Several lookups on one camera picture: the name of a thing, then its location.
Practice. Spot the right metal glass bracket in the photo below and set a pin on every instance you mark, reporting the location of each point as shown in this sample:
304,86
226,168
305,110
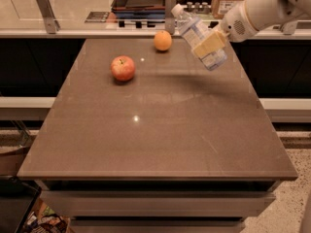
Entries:
289,27

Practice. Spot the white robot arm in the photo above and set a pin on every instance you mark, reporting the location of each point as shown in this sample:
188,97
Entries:
249,17

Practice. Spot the clear blue-label plastic bottle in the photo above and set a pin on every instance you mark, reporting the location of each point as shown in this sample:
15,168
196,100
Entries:
189,24

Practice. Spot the middle metal glass bracket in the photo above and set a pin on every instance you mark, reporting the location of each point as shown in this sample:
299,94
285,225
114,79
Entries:
169,18

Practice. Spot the orange fruit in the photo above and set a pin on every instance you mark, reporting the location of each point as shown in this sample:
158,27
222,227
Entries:
162,40

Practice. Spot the black bin lower left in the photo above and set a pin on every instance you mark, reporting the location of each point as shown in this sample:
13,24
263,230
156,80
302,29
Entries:
16,201

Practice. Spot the red apple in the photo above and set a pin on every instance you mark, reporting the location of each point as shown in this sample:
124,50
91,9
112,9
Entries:
123,68

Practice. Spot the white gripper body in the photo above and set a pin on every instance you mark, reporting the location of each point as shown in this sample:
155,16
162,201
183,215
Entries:
233,23

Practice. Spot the metal glass bracket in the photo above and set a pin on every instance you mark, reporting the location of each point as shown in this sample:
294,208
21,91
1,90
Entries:
49,19
169,18
289,27

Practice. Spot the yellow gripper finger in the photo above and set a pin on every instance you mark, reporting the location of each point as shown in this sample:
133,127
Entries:
208,42

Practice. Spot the table drawer front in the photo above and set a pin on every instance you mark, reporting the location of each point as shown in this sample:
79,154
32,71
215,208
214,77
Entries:
147,203

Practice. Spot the left metal glass bracket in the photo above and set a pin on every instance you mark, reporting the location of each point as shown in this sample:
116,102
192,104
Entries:
49,19

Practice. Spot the dark metal tray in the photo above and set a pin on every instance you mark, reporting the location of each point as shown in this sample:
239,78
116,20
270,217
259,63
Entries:
141,0

